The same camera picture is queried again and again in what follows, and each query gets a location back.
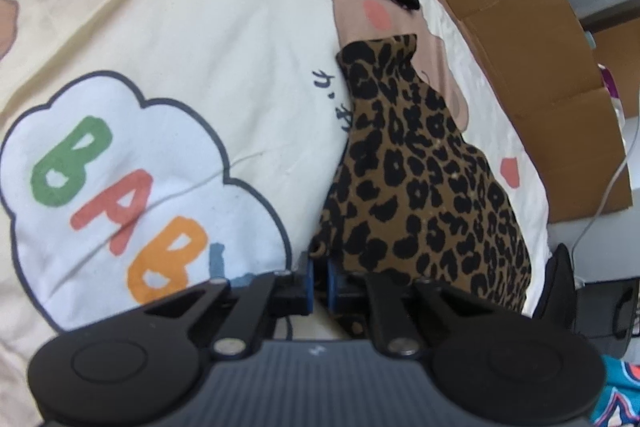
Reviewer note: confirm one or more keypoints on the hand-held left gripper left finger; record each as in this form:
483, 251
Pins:
309, 279

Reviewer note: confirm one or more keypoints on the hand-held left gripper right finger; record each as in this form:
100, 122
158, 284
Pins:
332, 282

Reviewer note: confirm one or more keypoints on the leopard print garment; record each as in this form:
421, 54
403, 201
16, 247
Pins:
415, 167

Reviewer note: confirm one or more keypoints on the printed white blanket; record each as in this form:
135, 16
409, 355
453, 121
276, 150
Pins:
175, 57

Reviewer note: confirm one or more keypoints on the black bag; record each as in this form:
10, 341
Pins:
600, 307

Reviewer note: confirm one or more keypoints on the teal patterned cloth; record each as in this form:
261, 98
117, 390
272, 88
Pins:
620, 392

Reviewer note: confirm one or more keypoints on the flattened cardboard sheet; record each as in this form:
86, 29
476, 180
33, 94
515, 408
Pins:
500, 7

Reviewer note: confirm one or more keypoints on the purple packet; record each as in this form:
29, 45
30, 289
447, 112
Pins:
609, 82

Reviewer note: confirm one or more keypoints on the tall cardboard box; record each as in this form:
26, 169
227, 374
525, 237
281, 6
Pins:
617, 49

